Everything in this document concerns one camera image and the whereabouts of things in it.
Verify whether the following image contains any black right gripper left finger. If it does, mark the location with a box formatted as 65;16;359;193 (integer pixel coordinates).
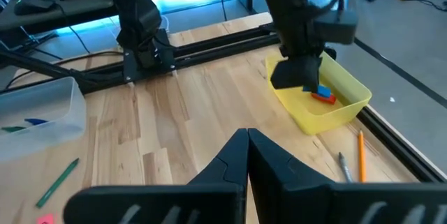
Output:
62;128;249;224

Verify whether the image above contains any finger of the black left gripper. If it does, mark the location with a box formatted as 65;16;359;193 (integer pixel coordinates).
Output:
270;54;323;91

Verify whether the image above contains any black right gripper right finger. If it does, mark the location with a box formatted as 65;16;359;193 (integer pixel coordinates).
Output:
247;128;447;224

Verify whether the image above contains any blue eraser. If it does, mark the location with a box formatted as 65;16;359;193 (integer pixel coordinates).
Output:
302;83;332;99

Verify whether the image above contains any grey pen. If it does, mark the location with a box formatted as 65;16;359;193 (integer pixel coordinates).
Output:
337;151;355;184

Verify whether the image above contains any pink eraser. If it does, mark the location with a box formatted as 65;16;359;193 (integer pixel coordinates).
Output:
36;212;57;224

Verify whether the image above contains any red eraser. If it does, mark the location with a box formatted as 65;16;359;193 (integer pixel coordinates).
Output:
310;92;337;105

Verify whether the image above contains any yellow translucent plastic bin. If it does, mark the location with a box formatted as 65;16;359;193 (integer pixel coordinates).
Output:
264;50;373;136

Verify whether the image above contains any orange pencil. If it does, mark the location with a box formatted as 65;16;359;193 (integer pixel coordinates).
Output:
356;129;367;184

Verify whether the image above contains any small green pen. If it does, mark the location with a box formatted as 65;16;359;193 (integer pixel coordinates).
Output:
35;157;80;209

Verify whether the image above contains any clear plastic bin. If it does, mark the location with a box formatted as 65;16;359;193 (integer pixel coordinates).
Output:
0;76;88;165

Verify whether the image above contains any black computer mouse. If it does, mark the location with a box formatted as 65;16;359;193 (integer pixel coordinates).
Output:
13;0;57;17

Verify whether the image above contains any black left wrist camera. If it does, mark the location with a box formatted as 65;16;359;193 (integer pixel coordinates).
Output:
312;7;360;46

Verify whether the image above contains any black aluminium table frame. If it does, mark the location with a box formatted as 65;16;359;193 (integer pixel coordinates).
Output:
0;21;447;183

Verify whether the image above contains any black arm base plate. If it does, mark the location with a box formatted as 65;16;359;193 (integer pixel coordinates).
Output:
121;27;178;84

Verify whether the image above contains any black floor cable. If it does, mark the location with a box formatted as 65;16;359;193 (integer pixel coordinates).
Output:
404;0;447;13

